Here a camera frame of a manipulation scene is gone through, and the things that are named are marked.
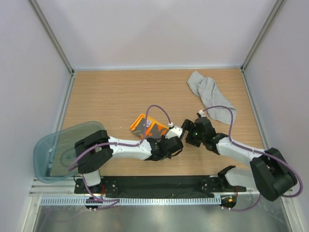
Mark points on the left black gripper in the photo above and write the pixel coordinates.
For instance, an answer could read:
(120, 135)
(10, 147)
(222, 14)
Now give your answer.
(163, 138)

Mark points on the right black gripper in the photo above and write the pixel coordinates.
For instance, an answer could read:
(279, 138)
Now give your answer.
(189, 126)

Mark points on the orange grey patterned towel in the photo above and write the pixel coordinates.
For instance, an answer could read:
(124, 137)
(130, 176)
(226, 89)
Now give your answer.
(149, 128)

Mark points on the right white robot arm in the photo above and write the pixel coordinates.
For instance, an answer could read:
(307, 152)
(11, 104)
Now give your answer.
(268, 171)

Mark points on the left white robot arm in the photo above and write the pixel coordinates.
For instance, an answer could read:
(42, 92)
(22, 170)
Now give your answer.
(95, 150)

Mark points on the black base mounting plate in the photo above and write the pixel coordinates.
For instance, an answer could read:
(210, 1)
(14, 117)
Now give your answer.
(163, 187)

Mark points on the blue translucent plastic tray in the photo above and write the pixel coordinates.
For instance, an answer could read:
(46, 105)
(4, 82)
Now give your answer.
(54, 153)

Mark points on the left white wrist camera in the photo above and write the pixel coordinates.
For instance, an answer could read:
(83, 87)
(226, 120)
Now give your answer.
(174, 131)

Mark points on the white slotted cable duct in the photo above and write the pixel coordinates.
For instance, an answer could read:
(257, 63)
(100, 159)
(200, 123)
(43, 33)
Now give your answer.
(87, 201)

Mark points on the left aluminium frame post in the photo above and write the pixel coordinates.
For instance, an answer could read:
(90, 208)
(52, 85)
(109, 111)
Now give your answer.
(41, 17)

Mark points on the aluminium frame post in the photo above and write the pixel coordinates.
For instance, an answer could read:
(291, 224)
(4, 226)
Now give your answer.
(41, 17)
(275, 10)

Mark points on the right aluminium frame post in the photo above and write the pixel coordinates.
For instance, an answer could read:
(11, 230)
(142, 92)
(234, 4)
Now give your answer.
(275, 10)

